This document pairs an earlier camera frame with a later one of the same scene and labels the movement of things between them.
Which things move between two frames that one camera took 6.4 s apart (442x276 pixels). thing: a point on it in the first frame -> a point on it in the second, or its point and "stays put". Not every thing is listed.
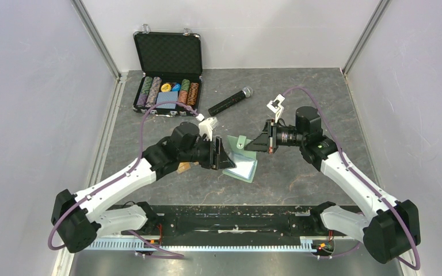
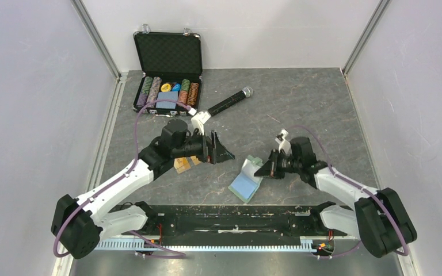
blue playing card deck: x=167 y=96 stays put
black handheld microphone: x=246 y=92 stays put
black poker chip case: x=171 y=68 stays put
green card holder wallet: x=246 y=161 -> x=246 y=184
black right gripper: x=259 y=143 -> x=271 y=168
